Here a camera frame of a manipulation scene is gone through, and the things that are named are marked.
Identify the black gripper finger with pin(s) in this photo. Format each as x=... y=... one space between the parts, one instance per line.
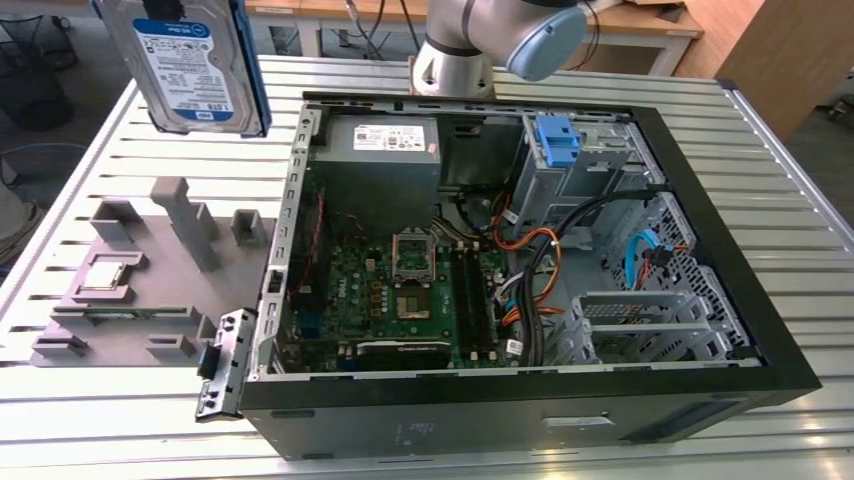
x=165 y=7

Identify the hard disk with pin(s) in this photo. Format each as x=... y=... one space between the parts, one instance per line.
x=187 y=70

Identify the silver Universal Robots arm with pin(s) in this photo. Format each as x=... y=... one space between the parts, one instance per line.
x=453 y=65

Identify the silver disk bay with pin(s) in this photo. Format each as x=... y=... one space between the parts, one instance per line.
x=640 y=327

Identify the grey desk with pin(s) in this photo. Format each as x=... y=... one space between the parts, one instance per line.
x=300 y=12

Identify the black trash bin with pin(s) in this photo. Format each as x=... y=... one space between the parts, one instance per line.
x=40 y=100

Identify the grey power supply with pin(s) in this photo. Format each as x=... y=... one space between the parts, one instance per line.
x=387 y=170

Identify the silver CPU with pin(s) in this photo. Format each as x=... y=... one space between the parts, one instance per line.
x=102 y=276

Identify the black plastic fan shroud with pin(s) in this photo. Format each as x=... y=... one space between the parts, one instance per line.
x=480 y=160

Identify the grey parts rack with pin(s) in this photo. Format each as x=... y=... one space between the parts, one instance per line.
x=173 y=300

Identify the green RAM stick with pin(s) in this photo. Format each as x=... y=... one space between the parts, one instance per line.
x=120 y=315

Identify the blue plastic drive latch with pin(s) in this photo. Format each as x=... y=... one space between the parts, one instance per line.
x=556 y=142

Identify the green motherboard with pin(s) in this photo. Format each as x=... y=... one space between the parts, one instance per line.
x=353 y=300

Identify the silver optical drive cage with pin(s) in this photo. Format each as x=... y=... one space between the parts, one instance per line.
x=540 y=190

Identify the CPU socket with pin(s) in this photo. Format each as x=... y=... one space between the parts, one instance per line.
x=415 y=306

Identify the wooden top desk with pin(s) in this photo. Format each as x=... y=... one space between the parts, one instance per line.
x=640 y=25

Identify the black RAM slot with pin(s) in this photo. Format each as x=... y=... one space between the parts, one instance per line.
x=479 y=300
x=460 y=300

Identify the black graphics card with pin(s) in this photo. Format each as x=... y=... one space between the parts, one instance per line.
x=400 y=349

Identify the black PC case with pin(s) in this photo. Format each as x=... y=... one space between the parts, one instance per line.
x=467 y=415

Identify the wooden cabinet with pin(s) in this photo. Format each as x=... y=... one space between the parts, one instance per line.
x=800 y=60

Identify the silver slot bracket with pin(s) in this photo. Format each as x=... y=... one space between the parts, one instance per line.
x=229 y=360

